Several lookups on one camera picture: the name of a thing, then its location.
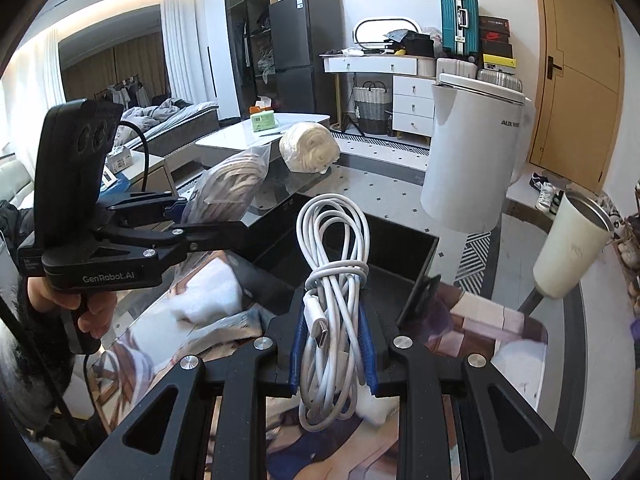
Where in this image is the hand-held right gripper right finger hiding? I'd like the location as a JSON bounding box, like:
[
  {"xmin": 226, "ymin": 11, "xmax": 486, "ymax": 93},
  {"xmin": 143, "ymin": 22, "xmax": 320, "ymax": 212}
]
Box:
[{"xmin": 356, "ymin": 302, "xmax": 593, "ymax": 480}]

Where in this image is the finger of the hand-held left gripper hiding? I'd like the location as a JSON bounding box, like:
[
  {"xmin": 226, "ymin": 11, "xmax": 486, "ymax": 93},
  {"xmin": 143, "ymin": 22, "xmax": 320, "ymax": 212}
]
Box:
[
  {"xmin": 99, "ymin": 191, "xmax": 190, "ymax": 227},
  {"xmin": 106, "ymin": 220, "xmax": 252, "ymax": 253}
]

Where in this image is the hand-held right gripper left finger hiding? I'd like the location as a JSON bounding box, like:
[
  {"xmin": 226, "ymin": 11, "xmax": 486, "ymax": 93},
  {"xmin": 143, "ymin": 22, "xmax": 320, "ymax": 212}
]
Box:
[{"xmin": 74, "ymin": 287, "xmax": 308, "ymax": 480}]

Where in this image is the bagged cream rope coil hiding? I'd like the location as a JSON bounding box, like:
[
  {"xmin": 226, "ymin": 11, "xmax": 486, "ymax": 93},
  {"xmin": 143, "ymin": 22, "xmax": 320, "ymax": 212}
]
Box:
[{"xmin": 182, "ymin": 147, "xmax": 273, "ymax": 226}]

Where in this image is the white cable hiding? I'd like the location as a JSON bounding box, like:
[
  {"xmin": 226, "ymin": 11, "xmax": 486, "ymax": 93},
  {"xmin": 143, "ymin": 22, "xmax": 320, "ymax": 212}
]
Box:
[{"xmin": 296, "ymin": 194, "xmax": 372, "ymax": 433}]

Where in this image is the black cardboard box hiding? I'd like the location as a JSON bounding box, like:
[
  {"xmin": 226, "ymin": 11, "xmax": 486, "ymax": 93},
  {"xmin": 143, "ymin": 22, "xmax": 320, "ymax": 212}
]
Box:
[{"xmin": 245, "ymin": 199, "xmax": 442, "ymax": 328}]

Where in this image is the person's left forearm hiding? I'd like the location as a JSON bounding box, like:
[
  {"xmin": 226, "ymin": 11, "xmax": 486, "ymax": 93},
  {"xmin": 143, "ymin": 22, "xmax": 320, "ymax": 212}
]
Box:
[{"xmin": 0, "ymin": 280, "xmax": 81, "ymax": 411}]

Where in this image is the person's left hand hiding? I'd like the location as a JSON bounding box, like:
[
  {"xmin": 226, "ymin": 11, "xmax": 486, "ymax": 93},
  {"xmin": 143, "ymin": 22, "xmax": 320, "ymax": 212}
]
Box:
[{"xmin": 27, "ymin": 277, "xmax": 119, "ymax": 342}]

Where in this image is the grey side cabinet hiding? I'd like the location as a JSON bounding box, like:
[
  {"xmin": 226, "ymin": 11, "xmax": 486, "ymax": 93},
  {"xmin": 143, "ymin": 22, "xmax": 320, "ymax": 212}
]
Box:
[{"xmin": 107, "ymin": 147, "xmax": 202, "ymax": 197}]

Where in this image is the white sofa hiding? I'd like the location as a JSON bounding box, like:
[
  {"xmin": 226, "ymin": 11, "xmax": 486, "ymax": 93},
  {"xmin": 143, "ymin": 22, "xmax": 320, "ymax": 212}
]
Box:
[{"xmin": 0, "ymin": 159, "xmax": 37, "ymax": 207}]

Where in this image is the clothes rack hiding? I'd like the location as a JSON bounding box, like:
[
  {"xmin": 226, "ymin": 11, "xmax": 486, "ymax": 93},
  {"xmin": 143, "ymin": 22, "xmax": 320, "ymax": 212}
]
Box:
[{"xmin": 95, "ymin": 77, "xmax": 152, "ymax": 107}]

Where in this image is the bed with grey bedding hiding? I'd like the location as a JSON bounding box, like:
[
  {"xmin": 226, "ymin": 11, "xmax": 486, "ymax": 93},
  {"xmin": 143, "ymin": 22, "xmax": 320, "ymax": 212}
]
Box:
[{"xmin": 107, "ymin": 97, "xmax": 221, "ymax": 157}]

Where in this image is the white coffee table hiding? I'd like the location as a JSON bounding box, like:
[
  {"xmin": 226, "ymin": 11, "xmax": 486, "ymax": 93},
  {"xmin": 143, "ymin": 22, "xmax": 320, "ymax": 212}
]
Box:
[{"xmin": 195, "ymin": 112, "xmax": 331, "ymax": 162}]

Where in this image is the green tissue box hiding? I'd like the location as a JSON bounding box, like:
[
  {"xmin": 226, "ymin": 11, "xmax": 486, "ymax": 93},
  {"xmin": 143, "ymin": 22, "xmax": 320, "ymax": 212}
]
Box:
[{"xmin": 249, "ymin": 110, "xmax": 277, "ymax": 133}]

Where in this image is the printed desk mat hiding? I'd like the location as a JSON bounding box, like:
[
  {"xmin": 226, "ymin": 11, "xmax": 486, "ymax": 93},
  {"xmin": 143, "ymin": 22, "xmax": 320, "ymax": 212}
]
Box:
[{"xmin": 87, "ymin": 255, "xmax": 551, "ymax": 480}]

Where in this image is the white curtain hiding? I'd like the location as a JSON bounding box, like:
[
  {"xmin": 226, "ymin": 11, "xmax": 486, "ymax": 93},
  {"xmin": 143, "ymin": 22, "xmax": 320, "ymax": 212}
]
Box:
[{"xmin": 160, "ymin": 0, "xmax": 207, "ymax": 102}]

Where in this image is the wicker basket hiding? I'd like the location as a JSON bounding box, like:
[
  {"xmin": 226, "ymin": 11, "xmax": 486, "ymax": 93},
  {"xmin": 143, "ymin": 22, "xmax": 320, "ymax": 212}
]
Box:
[{"xmin": 352, "ymin": 81, "xmax": 394, "ymax": 135}]

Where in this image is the glass door wardrobe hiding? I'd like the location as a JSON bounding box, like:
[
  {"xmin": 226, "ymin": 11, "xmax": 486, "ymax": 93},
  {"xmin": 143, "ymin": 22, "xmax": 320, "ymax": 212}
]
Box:
[{"xmin": 222, "ymin": 0, "xmax": 273, "ymax": 121}]

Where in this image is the black fridge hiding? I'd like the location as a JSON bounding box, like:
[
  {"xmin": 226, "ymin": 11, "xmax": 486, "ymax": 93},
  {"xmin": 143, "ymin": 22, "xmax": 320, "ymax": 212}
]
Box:
[{"xmin": 269, "ymin": 0, "xmax": 346, "ymax": 116}]

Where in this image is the white cylindrical appliance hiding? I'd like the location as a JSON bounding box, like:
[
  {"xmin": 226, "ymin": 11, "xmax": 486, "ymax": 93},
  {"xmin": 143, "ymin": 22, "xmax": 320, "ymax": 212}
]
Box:
[{"xmin": 420, "ymin": 72, "xmax": 535, "ymax": 233}]

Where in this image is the cream tumbler cup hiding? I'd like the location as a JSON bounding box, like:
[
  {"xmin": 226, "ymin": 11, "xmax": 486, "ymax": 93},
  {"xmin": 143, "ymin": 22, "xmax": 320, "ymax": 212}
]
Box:
[{"xmin": 532, "ymin": 191, "xmax": 617, "ymax": 299}]

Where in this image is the white dresser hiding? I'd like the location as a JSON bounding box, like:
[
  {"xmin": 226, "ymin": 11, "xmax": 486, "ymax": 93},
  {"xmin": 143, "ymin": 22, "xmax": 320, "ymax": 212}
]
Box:
[{"xmin": 322, "ymin": 55, "xmax": 438, "ymax": 137}]

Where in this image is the oval white mirror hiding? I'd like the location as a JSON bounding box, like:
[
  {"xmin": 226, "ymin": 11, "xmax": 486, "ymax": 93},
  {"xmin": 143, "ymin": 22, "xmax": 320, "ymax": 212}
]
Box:
[{"xmin": 352, "ymin": 17, "xmax": 422, "ymax": 54}]

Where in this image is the black bag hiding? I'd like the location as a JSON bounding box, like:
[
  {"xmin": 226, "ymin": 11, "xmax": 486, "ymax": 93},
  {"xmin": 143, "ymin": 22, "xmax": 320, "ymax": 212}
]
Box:
[{"xmin": 402, "ymin": 32, "xmax": 435, "ymax": 59}]

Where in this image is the silver suitcase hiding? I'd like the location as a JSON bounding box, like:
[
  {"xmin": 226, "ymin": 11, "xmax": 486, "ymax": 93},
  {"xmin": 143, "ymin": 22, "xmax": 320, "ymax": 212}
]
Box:
[{"xmin": 477, "ymin": 67, "xmax": 524, "ymax": 94}]

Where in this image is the black yellow shoe box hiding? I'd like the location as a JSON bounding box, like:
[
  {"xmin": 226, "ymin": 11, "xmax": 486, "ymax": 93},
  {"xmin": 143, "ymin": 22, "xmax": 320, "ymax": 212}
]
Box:
[{"xmin": 481, "ymin": 42, "xmax": 514, "ymax": 72}]

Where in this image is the teal suitcase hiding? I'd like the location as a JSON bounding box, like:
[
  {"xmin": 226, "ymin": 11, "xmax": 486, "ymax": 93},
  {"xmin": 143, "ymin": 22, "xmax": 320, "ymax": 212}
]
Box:
[{"xmin": 440, "ymin": 0, "xmax": 480, "ymax": 58}]

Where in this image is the black red shoe box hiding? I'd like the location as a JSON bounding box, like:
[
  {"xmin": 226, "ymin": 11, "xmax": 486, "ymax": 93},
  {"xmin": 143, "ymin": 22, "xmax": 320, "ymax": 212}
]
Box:
[{"xmin": 479, "ymin": 16, "xmax": 512, "ymax": 44}]

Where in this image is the wooden door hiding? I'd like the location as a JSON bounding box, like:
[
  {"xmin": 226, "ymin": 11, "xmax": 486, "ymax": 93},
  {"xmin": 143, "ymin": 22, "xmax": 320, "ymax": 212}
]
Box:
[{"xmin": 529, "ymin": 0, "xmax": 624, "ymax": 194}]

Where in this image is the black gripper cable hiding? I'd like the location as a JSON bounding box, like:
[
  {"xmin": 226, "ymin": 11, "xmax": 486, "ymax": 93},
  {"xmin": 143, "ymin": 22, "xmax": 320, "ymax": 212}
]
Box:
[{"xmin": 119, "ymin": 119, "xmax": 151, "ymax": 193}]

